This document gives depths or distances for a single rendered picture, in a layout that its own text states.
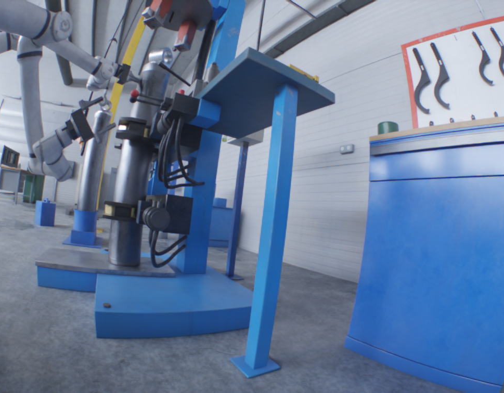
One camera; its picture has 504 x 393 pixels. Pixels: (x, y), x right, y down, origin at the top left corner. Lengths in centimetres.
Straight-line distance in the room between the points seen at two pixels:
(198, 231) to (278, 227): 92
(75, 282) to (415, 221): 165
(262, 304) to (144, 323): 49
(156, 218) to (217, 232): 275
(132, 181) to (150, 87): 61
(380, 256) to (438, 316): 34
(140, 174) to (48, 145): 69
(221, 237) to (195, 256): 222
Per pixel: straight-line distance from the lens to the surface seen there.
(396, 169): 103
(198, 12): 221
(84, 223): 284
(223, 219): 382
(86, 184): 285
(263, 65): 82
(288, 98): 87
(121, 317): 102
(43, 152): 106
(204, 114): 107
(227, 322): 117
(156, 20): 190
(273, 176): 78
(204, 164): 164
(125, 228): 152
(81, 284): 152
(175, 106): 105
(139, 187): 153
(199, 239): 164
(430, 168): 98
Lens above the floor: 55
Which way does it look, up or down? 4 degrees up
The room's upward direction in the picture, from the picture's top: 6 degrees clockwise
